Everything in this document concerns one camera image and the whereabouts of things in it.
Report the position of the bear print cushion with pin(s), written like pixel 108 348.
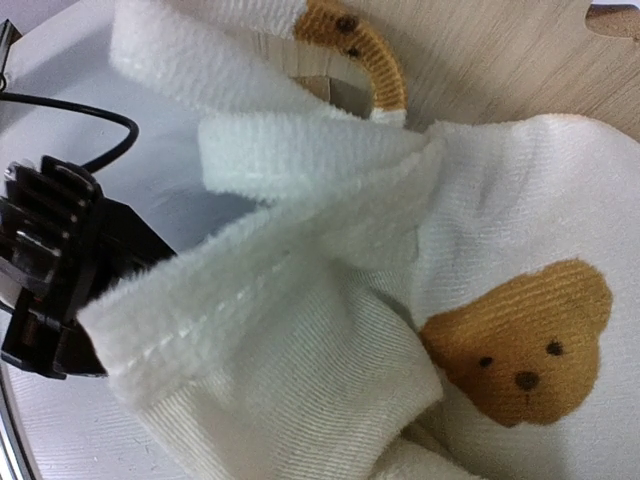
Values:
pixel 461 303

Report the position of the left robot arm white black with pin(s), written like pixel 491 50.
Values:
pixel 88 136

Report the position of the wooden pet bed frame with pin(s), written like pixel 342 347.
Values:
pixel 489 61

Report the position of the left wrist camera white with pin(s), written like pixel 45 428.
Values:
pixel 64 243

